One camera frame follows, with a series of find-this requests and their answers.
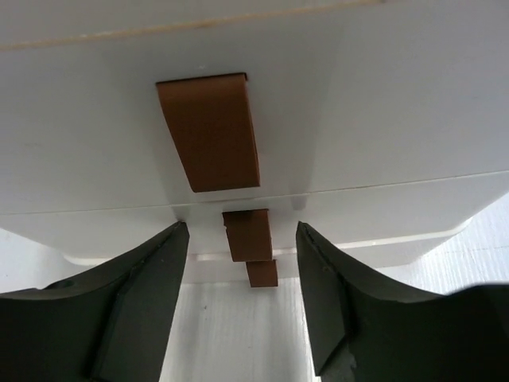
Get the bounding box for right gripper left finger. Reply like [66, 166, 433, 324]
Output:
[1, 222, 189, 381]

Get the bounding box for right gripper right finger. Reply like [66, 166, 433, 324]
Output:
[296, 222, 508, 381]

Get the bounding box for white drawer cabinet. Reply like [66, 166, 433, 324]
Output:
[1, 1, 508, 52]

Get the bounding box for white bottom drawer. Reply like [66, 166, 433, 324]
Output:
[63, 219, 471, 283]

